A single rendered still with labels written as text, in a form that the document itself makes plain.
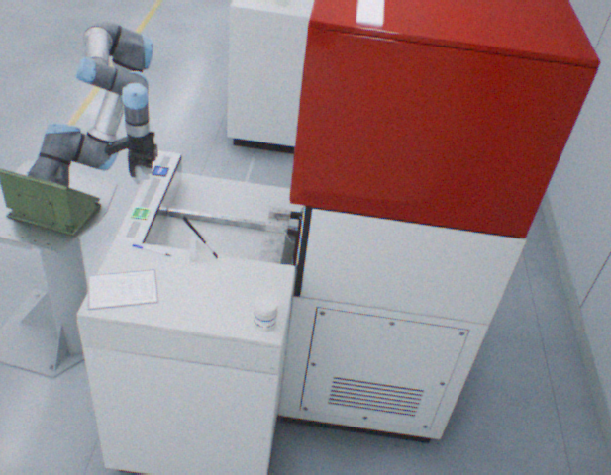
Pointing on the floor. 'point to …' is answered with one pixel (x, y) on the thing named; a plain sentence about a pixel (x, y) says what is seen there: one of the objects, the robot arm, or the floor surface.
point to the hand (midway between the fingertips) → (136, 180)
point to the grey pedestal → (47, 320)
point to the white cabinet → (182, 414)
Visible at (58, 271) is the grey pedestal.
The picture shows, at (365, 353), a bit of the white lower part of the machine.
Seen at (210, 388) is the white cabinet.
